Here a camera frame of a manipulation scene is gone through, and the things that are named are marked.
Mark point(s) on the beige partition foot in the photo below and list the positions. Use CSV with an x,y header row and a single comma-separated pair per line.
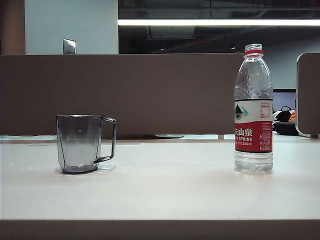
x,y
221,137

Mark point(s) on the black padded seat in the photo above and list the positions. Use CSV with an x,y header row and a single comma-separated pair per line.
x,y
285,128

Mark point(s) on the long white ceiling light strip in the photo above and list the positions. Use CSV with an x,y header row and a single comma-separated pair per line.
x,y
200,22

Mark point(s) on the large lit computer monitor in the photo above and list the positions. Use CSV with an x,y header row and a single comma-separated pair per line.
x,y
283,98

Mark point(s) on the clear red-label mineral water bottle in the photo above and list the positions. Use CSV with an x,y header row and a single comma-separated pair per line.
x,y
252,135

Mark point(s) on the wide brown desk partition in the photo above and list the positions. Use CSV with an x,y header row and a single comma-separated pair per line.
x,y
150,95

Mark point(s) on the orange fabric item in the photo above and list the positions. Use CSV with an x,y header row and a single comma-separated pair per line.
x,y
293,117

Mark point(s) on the grey transparent plastic mug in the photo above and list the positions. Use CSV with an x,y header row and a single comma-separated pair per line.
x,y
77,142

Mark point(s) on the black backpack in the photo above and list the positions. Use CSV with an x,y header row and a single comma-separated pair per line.
x,y
283,116

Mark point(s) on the metal wall switch plate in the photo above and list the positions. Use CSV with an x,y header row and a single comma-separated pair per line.
x,y
69,46

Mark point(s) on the white-edged brown desk partition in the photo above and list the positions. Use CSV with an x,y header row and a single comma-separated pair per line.
x,y
308,95

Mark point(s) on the grey monitor stand base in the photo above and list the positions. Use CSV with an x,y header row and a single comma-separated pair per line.
x,y
168,136

